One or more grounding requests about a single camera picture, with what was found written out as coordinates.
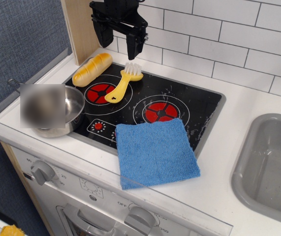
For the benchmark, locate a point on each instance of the wooden side post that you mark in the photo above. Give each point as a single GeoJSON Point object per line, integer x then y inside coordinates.
{"type": "Point", "coordinates": [83, 39]}

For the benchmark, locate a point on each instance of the grey oven knob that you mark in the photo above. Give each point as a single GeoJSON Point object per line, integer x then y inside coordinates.
{"type": "Point", "coordinates": [42, 172]}
{"type": "Point", "coordinates": [140, 220]}

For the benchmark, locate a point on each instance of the yellow object at corner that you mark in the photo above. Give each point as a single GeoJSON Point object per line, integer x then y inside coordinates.
{"type": "Point", "coordinates": [11, 230]}

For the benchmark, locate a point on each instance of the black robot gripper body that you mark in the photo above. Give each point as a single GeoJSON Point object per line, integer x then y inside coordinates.
{"type": "Point", "coordinates": [117, 15]}

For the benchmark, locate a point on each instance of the black toy stove top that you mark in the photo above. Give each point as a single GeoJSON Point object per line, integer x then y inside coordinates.
{"type": "Point", "coordinates": [151, 99]}

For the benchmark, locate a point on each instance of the white toy oven front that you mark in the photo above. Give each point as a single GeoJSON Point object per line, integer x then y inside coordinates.
{"type": "Point", "coordinates": [76, 207]}

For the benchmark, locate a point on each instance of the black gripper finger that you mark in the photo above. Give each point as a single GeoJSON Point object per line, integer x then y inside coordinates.
{"type": "Point", "coordinates": [135, 45]}
{"type": "Point", "coordinates": [104, 33]}

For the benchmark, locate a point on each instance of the yellow dish brush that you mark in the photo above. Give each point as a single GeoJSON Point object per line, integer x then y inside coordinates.
{"type": "Point", "coordinates": [132, 72]}

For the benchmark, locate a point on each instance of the grey left oven knob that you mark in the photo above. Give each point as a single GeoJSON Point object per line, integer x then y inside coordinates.
{"type": "Point", "coordinates": [42, 172]}

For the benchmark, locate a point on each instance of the grey sink basin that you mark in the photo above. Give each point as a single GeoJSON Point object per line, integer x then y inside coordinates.
{"type": "Point", "coordinates": [256, 179]}

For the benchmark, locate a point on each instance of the grey right oven knob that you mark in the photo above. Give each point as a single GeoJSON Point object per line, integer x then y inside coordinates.
{"type": "Point", "coordinates": [140, 220]}

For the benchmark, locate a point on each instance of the blue microfiber cloth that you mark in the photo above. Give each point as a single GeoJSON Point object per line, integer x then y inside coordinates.
{"type": "Point", "coordinates": [154, 153]}

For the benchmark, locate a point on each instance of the stainless steel pot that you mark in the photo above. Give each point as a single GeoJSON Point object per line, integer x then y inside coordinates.
{"type": "Point", "coordinates": [49, 110]}

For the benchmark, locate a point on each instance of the yellow toy bread loaf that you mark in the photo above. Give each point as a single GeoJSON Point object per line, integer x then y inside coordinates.
{"type": "Point", "coordinates": [92, 69]}

